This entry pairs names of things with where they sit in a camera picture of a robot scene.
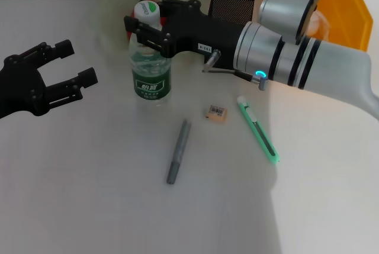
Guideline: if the beige eraser with barcode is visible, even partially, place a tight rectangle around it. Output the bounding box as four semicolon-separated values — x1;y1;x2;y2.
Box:
204;104;229;124

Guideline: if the grey pen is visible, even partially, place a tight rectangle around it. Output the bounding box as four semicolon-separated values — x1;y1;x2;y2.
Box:
165;119;192;185

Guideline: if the red-orange fruit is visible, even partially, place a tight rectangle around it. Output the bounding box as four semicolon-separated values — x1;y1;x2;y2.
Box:
126;0;167;48

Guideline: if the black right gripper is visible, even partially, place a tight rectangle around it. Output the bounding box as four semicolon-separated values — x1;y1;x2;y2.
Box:
123;0;246;70

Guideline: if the black mesh pen holder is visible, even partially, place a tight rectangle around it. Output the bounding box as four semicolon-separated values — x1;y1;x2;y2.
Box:
208;0;256;25

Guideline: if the clear green-label water bottle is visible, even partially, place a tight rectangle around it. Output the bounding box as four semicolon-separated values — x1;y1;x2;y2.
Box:
129;0;173;107

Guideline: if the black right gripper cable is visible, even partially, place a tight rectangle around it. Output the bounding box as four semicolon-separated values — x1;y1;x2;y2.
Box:
202;49;269;91

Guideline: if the green utility knife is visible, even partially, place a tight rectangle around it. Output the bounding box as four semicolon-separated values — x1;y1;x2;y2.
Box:
236;95;281;165

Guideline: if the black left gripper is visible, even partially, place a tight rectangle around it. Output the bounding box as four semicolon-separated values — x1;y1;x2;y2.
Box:
0;40;99;120

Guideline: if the yellow plastic bin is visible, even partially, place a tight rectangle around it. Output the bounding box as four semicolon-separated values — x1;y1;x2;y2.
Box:
263;0;373;52

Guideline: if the green glass fruit plate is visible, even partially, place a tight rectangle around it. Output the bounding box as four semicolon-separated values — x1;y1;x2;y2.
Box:
96;0;205;68

